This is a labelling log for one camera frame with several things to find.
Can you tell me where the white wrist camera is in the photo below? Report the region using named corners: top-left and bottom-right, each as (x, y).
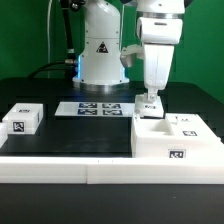
top-left (120, 44), bottom-right (143, 68)

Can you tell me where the white cabinet body box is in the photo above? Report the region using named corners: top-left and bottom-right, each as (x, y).
top-left (131, 114), bottom-right (224, 159)

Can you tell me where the white cabinet top box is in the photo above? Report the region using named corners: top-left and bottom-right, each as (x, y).
top-left (2, 103), bottom-right (43, 135)

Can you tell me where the white thin cable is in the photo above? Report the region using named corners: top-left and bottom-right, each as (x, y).
top-left (46, 0), bottom-right (54, 79)

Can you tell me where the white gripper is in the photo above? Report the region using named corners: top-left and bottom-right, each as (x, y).
top-left (136, 17), bottom-right (183, 102)

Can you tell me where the white marker sheet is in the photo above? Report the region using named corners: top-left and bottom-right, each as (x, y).
top-left (55, 102), bottom-right (134, 117)

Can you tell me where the white cabinet door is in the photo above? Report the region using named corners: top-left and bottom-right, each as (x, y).
top-left (134, 94), bottom-right (164, 118)
top-left (165, 113), bottom-right (221, 145)

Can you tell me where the white front fence bar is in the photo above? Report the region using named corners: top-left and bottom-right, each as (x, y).
top-left (0, 157), bottom-right (224, 184)

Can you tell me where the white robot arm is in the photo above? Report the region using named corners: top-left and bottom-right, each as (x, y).
top-left (73, 0), bottom-right (193, 103)

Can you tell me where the black cable bundle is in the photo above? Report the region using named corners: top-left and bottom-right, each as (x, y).
top-left (27, 0), bottom-right (86, 80)

